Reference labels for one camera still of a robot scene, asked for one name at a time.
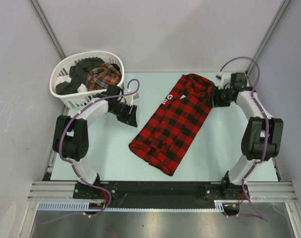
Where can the aluminium frame rail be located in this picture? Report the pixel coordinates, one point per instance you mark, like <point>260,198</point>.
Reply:
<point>259,191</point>

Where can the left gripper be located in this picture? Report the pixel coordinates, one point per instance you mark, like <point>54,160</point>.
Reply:
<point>130,119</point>

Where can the aluminium corner post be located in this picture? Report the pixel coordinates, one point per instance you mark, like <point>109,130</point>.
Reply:
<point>40,14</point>
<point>283,7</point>

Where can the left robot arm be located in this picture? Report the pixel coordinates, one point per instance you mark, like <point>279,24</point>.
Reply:
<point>71,136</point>

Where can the dark grey garment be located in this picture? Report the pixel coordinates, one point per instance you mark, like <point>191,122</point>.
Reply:
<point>82,68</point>

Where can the white laundry basket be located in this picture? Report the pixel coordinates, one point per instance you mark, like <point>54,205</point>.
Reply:
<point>79,100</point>

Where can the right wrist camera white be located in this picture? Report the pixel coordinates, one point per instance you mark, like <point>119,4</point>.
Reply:
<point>225,80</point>

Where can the multicolour plaid shirt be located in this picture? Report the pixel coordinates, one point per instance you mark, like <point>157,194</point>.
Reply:
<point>103,76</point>

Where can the right aluminium corner post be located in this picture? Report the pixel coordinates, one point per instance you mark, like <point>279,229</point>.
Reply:
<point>283,7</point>

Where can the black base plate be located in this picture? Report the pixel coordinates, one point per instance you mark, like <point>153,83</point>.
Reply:
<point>172,191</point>

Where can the white cable duct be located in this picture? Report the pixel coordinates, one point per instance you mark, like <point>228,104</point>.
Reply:
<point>206,206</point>

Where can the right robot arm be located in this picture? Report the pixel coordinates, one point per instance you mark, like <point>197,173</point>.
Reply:
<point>262,137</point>

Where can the red black plaid shirt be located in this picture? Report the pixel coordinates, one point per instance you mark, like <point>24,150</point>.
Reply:
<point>168,134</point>

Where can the white garment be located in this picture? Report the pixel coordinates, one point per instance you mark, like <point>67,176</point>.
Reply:
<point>65,85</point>

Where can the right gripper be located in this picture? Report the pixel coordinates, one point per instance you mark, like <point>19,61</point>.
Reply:
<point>216,101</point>

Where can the left aluminium corner post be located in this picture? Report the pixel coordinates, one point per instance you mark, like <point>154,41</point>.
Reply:
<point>40,14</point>

